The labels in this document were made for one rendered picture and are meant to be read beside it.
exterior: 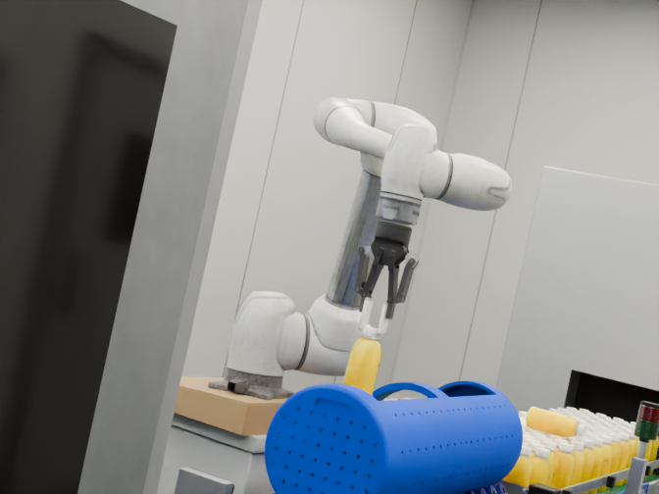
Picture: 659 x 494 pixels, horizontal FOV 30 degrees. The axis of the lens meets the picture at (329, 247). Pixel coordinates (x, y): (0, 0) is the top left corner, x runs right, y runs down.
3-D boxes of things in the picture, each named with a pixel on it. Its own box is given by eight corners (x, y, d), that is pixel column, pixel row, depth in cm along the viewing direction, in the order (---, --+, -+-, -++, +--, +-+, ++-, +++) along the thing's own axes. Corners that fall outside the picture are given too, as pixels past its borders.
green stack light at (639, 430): (631, 434, 347) (634, 418, 347) (635, 433, 353) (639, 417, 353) (653, 440, 344) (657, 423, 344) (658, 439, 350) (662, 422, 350)
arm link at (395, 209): (412, 197, 254) (406, 225, 254) (429, 203, 262) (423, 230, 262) (373, 190, 258) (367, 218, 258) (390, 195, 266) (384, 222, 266)
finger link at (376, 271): (383, 249, 258) (379, 246, 259) (363, 298, 259) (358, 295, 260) (391, 251, 262) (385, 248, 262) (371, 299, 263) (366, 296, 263)
